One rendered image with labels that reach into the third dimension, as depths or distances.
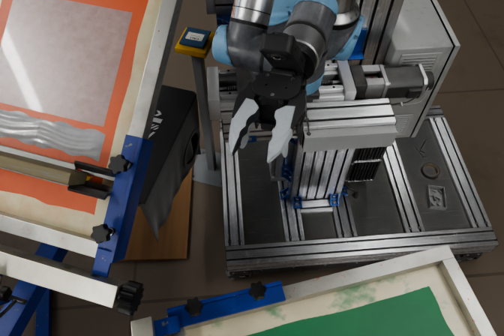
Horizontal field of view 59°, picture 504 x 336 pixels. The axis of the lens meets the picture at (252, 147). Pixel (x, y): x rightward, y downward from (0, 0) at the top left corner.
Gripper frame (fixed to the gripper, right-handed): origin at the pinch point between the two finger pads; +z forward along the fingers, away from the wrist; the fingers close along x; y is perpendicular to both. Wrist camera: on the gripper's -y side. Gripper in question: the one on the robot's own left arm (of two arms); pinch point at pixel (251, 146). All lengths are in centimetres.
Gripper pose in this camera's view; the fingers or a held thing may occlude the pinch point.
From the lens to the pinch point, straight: 59.3
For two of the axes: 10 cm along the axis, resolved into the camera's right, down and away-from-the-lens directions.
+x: -9.3, -1.9, 3.0
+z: -3.4, 7.7, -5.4
